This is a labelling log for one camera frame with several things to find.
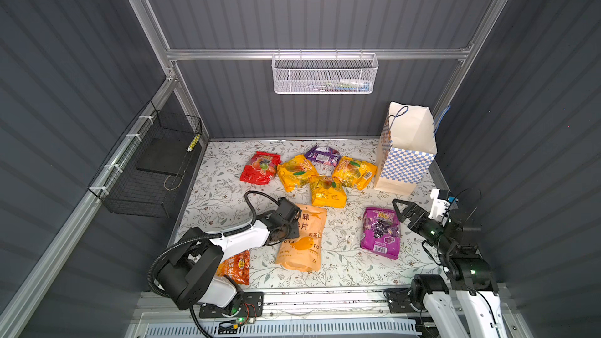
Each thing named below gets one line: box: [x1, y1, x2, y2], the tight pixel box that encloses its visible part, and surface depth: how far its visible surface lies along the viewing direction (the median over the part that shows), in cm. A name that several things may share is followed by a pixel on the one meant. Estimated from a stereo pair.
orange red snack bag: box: [215, 249, 251, 286], surface depth 80 cm
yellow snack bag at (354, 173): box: [333, 156, 378, 191], surface depth 104 cm
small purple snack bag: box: [305, 144, 342, 167], surface depth 111 cm
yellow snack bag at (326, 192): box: [309, 175, 347, 209], surface depth 94 cm
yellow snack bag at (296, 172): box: [277, 154, 319, 192], surface depth 104 cm
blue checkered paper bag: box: [374, 101, 438, 195], surface depth 89 cm
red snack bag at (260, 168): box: [239, 151, 283, 185], surface depth 104 cm
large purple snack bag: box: [359, 206, 402, 260], surface depth 84 cm
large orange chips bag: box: [275, 204, 328, 272], surface depth 84 cm
